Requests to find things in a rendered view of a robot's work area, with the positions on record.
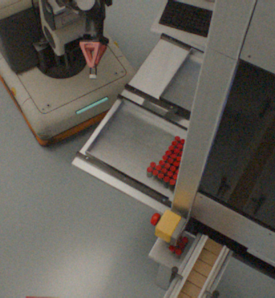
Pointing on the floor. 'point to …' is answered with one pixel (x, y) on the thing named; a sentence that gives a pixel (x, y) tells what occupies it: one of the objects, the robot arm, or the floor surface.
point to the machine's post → (209, 102)
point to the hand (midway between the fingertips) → (92, 65)
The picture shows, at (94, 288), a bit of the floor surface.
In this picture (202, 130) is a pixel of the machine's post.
